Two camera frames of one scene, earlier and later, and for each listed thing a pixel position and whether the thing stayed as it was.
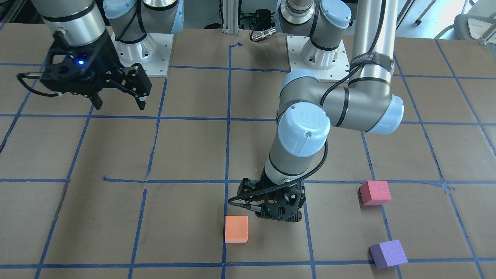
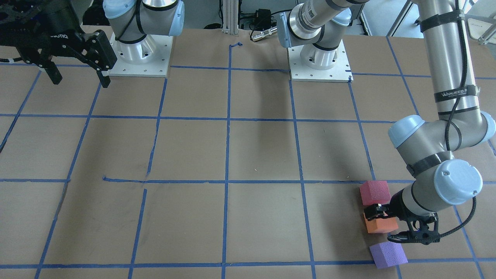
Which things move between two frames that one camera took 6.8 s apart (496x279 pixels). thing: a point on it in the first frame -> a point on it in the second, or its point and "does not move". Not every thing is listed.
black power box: [263, 18] does not move
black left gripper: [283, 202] -> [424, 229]
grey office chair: [481, 29] does not move
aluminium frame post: [230, 17] does not move
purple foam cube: [387, 254] does not move
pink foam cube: [375, 192] does not move
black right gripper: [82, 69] -> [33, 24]
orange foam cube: [236, 229] -> [381, 225]
